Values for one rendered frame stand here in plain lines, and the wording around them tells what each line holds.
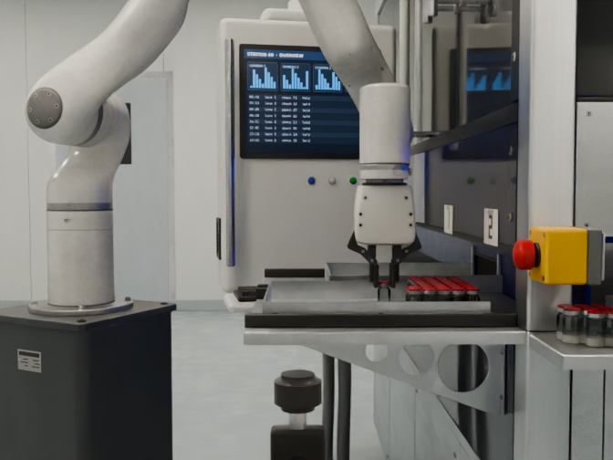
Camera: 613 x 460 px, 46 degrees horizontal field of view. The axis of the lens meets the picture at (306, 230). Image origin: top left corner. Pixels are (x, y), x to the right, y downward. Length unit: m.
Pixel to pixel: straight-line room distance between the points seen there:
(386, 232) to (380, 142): 0.15
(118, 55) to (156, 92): 5.40
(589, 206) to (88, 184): 0.85
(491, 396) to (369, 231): 0.32
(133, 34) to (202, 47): 5.41
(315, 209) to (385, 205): 0.84
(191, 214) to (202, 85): 1.16
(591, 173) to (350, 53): 0.42
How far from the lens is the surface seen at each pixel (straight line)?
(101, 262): 1.39
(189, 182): 6.64
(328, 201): 2.03
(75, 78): 1.34
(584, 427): 1.13
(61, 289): 1.39
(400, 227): 1.20
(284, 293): 1.34
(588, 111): 1.09
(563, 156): 1.07
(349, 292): 1.34
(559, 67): 1.08
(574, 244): 0.98
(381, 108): 1.18
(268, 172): 2.00
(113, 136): 1.44
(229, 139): 1.93
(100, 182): 1.38
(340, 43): 1.21
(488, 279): 1.47
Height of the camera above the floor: 1.08
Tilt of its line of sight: 3 degrees down
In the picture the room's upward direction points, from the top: straight up
